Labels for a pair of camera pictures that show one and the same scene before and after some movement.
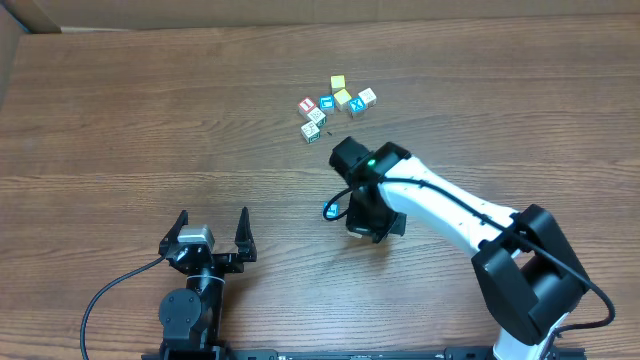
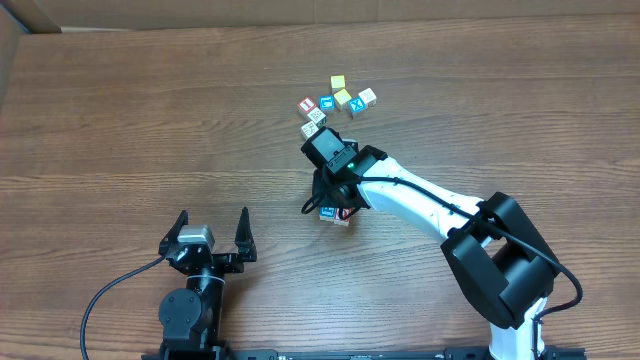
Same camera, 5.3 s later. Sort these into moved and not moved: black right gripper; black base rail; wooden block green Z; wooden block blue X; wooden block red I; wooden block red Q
Moved: black right gripper; wooden block red Q
Not moved: black base rail; wooden block red I; wooden block blue X; wooden block green Z
